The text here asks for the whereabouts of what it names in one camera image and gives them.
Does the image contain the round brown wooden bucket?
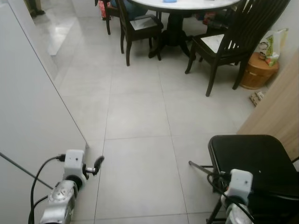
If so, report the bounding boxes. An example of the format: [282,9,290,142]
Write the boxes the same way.
[239,52,280,90]

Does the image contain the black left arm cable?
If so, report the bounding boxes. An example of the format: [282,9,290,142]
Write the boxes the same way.
[28,155,66,224]

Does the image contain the small wooden floor item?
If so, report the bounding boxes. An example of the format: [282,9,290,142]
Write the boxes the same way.
[249,91,265,107]

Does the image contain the yellow green plastic bag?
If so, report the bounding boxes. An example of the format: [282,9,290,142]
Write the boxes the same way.
[258,28,289,67]

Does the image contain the light wood cabinet panel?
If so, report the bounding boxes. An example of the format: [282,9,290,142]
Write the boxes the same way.
[236,49,299,161]

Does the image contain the round white dining table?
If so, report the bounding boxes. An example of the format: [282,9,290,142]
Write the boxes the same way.
[131,0,241,59]

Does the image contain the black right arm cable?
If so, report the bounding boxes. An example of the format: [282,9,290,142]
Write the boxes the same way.
[206,170,255,224]

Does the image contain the black folding chair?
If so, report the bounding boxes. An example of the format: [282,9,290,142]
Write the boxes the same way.
[189,134,299,224]

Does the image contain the red cloth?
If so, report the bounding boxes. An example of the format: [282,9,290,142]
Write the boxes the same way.
[97,0,113,20]

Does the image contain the dark wooden dining chair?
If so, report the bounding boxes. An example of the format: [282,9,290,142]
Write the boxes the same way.
[95,0,117,35]
[185,0,291,97]
[115,0,164,66]

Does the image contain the large white door panel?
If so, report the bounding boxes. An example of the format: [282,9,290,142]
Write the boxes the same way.
[0,0,90,224]

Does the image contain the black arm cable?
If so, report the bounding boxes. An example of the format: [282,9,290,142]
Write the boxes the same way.
[206,170,255,224]
[28,155,66,224]

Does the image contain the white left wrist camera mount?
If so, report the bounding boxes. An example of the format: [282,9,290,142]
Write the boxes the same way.
[63,149,87,180]

